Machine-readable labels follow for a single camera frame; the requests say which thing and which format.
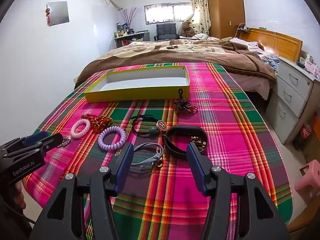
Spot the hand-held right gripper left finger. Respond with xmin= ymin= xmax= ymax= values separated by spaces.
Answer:
xmin=29 ymin=142 xmax=135 ymax=240

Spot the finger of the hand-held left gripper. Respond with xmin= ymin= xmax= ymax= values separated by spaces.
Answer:
xmin=0 ymin=131 xmax=50 ymax=155
xmin=5 ymin=133 xmax=64 ymax=159

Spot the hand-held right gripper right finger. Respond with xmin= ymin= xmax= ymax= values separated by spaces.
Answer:
xmin=186 ymin=142 xmax=290 ymax=240

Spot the gold black bead ornament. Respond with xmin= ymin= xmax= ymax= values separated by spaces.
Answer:
xmin=190 ymin=135 xmax=207 ymax=152

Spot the black oval band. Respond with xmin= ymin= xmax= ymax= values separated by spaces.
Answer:
xmin=163 ymin=124 xmax=208 ymax=159

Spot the pink spiral hair tie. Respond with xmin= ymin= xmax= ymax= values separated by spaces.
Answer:
xmin=71 ymin=119 xmax=90 ymax=138

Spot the grey cord hair tie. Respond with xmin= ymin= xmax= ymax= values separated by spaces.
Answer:
xmin=130 ymin=142 xmax=164 ymax=168

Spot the red gold knot ornament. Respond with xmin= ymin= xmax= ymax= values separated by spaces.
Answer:
xmin=80 ymin=114 xmax=113 ymax=132

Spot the yellow-green cardboard box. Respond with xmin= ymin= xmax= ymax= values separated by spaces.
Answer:
xmin=84 ymin=66 xmax=190 ymax=103

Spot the person's left hand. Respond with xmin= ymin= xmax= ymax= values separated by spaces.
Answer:
xmin=15 ymin=182 xmax=26 ymax=212

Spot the pink green plaid cloth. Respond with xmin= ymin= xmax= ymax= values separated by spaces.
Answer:
xmin=22 ymin=62 xmax=293 ymax=240

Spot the pink plastic stool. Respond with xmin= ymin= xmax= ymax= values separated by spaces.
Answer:
xmin=294 ymin=160 xmax=320 ymax=207

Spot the brown beige blanket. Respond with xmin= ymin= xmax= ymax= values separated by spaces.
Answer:
xmin=74 ymin=37 xmax=278 ymax=100

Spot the grey drawer cabinet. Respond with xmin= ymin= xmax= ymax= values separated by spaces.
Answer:
xmin=265 ymin=56 xmax=320 ymax=144

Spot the white desk with bottles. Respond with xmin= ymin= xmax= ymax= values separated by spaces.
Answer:
xmin=114 ymin=31 xmax=150 ymax=48

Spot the white rumpled bedding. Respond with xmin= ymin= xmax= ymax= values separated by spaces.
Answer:
xmin=230 ymin=37 xmax=280 ymax=70

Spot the brown teddy bear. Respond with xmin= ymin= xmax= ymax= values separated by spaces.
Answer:
xmin=180 ymin=21 xmax=196 ymax=38

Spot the grey armchair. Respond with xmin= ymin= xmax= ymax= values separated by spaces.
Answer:
xmin=154 ymin=23 xmax=180 ymax=41

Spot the vase of purple branches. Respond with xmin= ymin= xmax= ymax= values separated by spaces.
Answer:
xmin=120 ymin=7 xmax=139 ymax=29

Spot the wooden headboard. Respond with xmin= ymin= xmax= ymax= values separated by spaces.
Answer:
xmin=235 ymin=27 xmax=303 ymax=62

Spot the window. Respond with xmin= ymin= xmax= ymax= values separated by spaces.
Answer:
xmin=144 ymin=3 xmax=191 ymax=25

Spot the spotted curtain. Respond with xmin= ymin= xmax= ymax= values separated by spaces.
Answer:
xmin=189 ymin=0 xmax=211 ymax=35

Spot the wooden wardrobe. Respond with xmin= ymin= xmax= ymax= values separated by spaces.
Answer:
xmin=205 ymin=0 xmax=247 ymax=39

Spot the purple spiral hair tie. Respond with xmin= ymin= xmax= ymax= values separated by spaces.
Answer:
xmin=98 ymin=127 xmax=127 ymax=151

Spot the black hair tie with charm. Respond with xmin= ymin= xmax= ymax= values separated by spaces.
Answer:
xmin=130 ymin=114 xmax=168 ymax=137

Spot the dark beaded bracelet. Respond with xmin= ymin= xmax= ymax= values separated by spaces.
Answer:
xmin=174 ymin=89 xmax=198 ymax=114

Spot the silver wall plate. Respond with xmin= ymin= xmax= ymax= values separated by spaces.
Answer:
xmin=46 ymin=1 xmax=69 ymax=27

